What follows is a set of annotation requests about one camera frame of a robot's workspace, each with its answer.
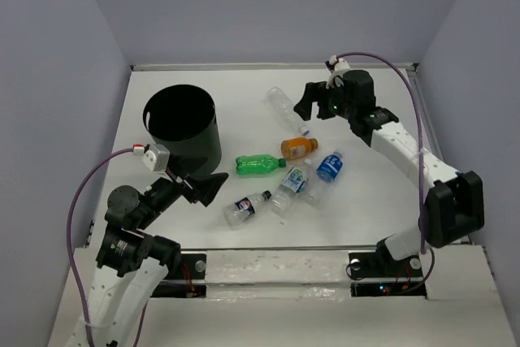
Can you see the black cylindrical bin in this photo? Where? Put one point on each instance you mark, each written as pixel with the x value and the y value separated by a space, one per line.
pixel 183 119

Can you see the green plastic bottle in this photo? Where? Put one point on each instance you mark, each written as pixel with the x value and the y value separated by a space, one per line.
pixel 258 165

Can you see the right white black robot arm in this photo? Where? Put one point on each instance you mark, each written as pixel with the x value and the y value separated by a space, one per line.
pixel 452 200

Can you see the clear bottle white cap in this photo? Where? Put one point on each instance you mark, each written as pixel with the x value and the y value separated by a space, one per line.
pixel 282 105

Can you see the clear pepsi bottle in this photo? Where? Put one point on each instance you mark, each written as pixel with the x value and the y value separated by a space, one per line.
pixel 242 211

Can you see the clear bottle teal label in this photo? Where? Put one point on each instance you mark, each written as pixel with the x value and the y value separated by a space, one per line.
pixel 290 187

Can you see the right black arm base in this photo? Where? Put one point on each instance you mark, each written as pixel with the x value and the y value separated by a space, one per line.
pixel 369 279

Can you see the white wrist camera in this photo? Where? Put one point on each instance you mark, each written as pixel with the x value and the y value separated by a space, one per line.
pixel 155 157
pixel 337 67

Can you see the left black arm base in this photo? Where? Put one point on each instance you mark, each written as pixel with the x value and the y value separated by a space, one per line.
pixel 187 281

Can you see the orange juice bottle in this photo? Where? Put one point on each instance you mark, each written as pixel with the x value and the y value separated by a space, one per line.
pixel 298 147

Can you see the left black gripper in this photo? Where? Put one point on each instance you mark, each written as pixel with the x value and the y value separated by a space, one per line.
pixel 205 186

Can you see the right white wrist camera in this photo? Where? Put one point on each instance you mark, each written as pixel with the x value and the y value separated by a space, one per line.
pixel 337 67

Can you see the blue label water bottle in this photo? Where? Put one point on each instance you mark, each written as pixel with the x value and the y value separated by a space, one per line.
pixel 330 167

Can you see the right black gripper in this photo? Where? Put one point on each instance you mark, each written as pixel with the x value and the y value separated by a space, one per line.
pixel 305 106

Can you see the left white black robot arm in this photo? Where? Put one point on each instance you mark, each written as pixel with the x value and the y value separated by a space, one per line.
pixel 130 263

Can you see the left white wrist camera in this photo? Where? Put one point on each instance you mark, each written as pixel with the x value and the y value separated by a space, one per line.
pixel 155 157

